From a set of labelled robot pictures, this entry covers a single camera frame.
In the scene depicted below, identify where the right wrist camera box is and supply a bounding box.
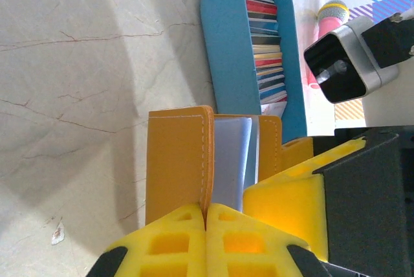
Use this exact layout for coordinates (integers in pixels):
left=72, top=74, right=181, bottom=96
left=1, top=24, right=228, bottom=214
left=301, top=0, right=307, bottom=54
left=303, top=16, right=400, bottom=105

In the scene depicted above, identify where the blue oval card tray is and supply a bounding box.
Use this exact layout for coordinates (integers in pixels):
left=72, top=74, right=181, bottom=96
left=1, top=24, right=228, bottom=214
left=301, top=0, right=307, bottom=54
left=199, top=0, right=308, bottom=147

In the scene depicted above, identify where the pink toy microphone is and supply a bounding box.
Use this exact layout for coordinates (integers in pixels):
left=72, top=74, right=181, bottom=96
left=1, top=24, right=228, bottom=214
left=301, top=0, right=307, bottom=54
left=307, top=0, right=351, bottom=90

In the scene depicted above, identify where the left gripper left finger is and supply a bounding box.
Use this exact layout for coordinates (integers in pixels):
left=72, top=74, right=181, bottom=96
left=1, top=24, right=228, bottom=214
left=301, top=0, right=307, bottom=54
left=85, top=202, right=208, bottom=277

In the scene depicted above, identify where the yellow leather card holder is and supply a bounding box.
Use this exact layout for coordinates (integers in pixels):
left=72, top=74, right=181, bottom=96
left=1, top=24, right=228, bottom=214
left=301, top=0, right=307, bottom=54
left=145, top=105, right=314, bottom=226

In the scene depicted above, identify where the yellow card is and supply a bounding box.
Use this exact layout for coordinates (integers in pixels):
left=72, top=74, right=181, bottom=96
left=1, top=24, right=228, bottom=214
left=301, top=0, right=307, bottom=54
left=253, top=46, right=282, bottom=60

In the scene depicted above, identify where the red card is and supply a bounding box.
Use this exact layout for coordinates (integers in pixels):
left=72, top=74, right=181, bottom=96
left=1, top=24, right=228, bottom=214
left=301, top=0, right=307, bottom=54
left=245, top=0, right=278, bottom=15
left=254, top=59, right=283, bottom=69

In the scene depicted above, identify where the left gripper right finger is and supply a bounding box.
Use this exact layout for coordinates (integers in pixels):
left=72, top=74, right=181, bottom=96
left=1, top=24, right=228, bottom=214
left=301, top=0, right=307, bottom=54
left=206, top=202, right=329, bottom=277

